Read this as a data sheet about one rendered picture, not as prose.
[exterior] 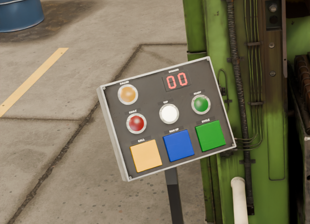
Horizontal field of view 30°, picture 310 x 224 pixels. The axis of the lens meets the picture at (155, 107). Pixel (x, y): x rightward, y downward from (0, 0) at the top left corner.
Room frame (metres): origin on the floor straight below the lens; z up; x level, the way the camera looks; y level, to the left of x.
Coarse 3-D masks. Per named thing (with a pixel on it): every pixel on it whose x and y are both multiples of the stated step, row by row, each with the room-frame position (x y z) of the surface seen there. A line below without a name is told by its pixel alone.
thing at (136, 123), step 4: (132, 116) 1.43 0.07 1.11; (136, 116) 1.43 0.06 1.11; (132, 120) 1.42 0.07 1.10; (136, 120) 1.43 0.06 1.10; (140, 120) 1.43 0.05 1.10; (132, 124) 1.42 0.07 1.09; (136, 124) 1.42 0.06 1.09; (140, 124) 1.42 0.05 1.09; (132, 128) 1.41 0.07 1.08; (136, 128) 1.41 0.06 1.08; (140, 128) 1.42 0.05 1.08
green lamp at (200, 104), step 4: (196, 100) 1.48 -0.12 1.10; (200, 100) 1.48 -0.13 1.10; (204, 100) 1.49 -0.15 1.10; (196, 104) 1.48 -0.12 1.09; (200, 104) 1.48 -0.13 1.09; (204, 104) 1.48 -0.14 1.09; (208, 104) 1.48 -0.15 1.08; (196, 108) 1.47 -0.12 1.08; (200, 108) 1.47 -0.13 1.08; (204, 108) 1.47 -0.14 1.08
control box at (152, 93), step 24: (168, 72) 1.52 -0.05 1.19; (192, 72) 1.53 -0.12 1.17; (144, 96) 1.47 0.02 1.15; (168, 96) 1.48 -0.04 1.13; (192, 96) 1.49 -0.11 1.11; (216, 96) 1.50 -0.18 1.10; (120, 120) 1.42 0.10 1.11; (144, 120) 1.43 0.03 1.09; (192, 120) 1.45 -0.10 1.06; (216, 120) 1.47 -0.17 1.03; (120, 144) 1.39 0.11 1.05; (192, 144) 1.42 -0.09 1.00; (120, 168) 1.39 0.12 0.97; (168, 168) 1.37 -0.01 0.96
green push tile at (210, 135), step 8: (200, 128) 1.44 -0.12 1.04; (208, 128) 1.44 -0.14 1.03; (216, 128) 1.44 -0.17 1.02; (200, 136) 1.42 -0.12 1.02; (208, 136) 1.43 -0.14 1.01; (216, 136) 1.43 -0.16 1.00; (200, 144) 1.41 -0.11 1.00; (208, 144) 1.42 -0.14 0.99; (216, 144) 1.42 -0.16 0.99; (224, 144) 1.42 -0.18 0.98
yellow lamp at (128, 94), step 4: (124, 88) 1.47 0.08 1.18; (128, 88) 1.47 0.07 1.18; (132, 88) 1.47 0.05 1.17; (120, 92) 1.46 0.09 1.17; (124, 92) 1.46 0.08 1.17; (128, 92) 1.46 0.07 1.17; (132, 92) 1.47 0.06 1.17; (120, 96) 1.46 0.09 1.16; (124, 96) 1.46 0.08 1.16; (128, 96) 1.46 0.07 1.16; (132, 96) 1.46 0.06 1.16; (124, 100) 1.45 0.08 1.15; (128, 100) 1.45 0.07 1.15; (132, 100) 1.46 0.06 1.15
